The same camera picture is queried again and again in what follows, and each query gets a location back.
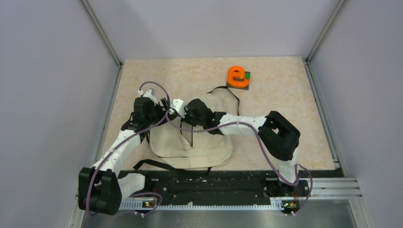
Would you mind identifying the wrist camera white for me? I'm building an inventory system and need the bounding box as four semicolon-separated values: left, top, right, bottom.
169;99;186;118
138;88;159;105

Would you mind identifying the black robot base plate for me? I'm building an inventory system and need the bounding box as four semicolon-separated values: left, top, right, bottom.
123;170;342;207

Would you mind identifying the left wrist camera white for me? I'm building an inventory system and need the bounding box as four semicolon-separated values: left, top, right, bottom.
138;88;159;105

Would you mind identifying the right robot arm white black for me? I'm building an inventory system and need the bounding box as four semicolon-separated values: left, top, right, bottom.
171;99;301;196

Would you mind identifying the white cable duct strip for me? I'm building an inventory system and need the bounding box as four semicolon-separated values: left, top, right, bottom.
119;199;284;211

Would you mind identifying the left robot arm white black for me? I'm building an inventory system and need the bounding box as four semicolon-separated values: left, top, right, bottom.
78;96;170;215

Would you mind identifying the beige canvas student bag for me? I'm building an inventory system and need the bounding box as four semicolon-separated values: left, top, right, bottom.
133;86;240;175

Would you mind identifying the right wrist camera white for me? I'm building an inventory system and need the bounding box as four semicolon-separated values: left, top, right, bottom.
169;99;186;118

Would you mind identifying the aluminium frame rail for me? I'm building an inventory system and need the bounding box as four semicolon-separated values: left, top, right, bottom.
270;178;363;200

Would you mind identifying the grey building plate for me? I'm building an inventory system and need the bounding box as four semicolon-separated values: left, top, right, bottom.
226;81;250;90

